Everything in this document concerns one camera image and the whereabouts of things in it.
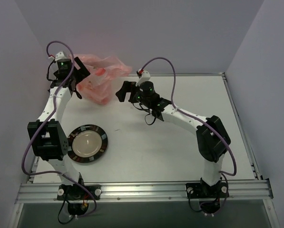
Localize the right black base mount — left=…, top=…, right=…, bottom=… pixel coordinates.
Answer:
left=186, top=180, right=229, bottom=217

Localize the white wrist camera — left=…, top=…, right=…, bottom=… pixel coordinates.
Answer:
left=136, top=70, right=151, bottom=86
left=54, top=51, right=68, bottom=61

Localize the aluminium front rail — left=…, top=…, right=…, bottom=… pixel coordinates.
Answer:
left=15, top=180, right=273, bottom=203

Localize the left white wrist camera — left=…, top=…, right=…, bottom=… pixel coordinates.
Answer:
left=54, top=51, right=68, bottom=61

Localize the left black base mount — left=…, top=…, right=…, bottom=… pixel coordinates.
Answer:
left=57, top=184, right=102, bottom=216

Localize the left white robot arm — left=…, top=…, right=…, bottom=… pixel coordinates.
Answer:
left=28, top=51, right=90, bottom=199

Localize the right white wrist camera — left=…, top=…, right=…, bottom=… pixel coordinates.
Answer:
left=136, top=70, right=151, bottom=86

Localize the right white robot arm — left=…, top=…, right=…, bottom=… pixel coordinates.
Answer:
left=116, top=81, right=231, bottom=196

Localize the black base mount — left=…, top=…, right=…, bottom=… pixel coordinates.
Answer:
left=57, top=184, right=102, bottom=216
left=186, top=180, right=229, bottom=217

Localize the black rimmed round plate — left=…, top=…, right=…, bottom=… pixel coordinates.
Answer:
left=68, top=124, right=108, bottom=163

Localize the pink plastic bag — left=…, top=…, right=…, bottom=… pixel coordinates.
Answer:
left=75, top=54, right=132, bottom=105

